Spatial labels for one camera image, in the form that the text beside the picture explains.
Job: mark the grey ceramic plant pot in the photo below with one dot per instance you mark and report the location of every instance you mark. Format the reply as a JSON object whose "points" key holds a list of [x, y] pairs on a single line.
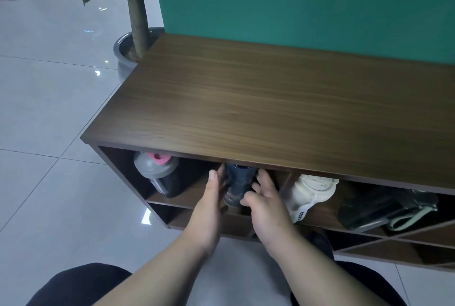
{"points": [[121, 54]]}

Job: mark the grey shaker bottle pink cap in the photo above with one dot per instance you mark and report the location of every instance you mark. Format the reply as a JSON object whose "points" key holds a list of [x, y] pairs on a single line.
{"points": [[158, 174]]}

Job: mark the person's right forearm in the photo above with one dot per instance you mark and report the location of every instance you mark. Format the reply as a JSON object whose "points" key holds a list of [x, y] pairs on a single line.
{"points": [[320, 277]]}

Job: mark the person's right hand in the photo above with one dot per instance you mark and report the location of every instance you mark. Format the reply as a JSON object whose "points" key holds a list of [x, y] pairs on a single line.
{"points": [[270, 220]]}

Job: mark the white water bottle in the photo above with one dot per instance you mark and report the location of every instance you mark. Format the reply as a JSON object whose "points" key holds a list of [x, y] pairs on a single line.
{"points": [[305, 193]]}

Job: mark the person's left forearm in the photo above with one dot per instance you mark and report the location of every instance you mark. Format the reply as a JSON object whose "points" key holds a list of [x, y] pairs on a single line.
{"points": [[160, 273]]}

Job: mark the brown wooden shelf cabinet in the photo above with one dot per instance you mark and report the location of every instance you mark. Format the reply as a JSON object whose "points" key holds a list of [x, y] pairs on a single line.
{"points": [[277, 103]]}

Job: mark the person's black trousers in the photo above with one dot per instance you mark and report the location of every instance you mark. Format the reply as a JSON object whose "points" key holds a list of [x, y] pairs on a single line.
{"points": [[78, 284]]}

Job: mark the green potted tree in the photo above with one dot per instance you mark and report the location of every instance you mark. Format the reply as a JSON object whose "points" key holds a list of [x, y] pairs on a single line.
{"points": [[137, 14]]}

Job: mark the dark blue water bottle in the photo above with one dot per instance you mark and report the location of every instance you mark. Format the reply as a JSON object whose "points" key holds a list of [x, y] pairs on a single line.
{"points": [[239, 183]]}

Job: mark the person's right thumb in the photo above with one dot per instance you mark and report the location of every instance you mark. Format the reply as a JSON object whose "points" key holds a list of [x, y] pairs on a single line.
{"points": [[250, 199]]}

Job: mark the person's left hand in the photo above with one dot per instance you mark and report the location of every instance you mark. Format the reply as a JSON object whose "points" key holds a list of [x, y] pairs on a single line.
{"points": [[208, 213]]}

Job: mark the person's left thumb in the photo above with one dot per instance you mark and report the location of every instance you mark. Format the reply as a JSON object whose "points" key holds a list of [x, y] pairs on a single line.
{"points": [[214, 185]]}

